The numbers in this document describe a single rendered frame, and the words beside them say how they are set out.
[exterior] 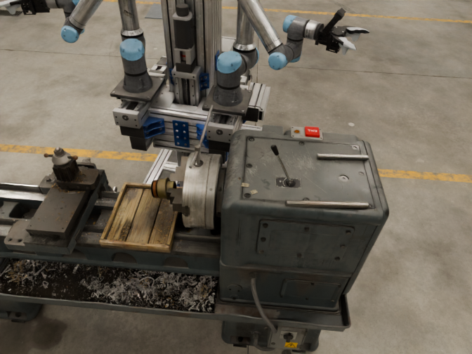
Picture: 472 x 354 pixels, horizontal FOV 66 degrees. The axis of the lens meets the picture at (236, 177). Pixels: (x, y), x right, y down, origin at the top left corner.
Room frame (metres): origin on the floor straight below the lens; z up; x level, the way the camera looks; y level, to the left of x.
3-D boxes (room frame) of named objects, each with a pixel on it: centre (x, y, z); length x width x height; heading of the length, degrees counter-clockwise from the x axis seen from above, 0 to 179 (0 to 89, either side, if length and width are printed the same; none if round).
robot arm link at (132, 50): (1.72, 0.55, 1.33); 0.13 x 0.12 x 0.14; 12
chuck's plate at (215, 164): (1.04, 0.09, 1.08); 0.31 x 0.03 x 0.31; 178
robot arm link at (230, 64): (1.63, 0.06, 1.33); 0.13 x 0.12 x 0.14; 149
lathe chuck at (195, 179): (1.04, 0.15, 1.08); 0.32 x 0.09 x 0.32; 178
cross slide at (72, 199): (1.08, 0.76, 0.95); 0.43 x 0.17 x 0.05; 178
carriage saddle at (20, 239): (1.07, 0.81, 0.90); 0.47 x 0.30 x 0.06; 178
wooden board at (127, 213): (1.05, 0.41, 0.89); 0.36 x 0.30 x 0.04; 178
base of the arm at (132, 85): (1.71, 0.55, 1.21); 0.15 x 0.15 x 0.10
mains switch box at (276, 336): (0.76, -0.24, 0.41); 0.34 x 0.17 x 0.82; 88
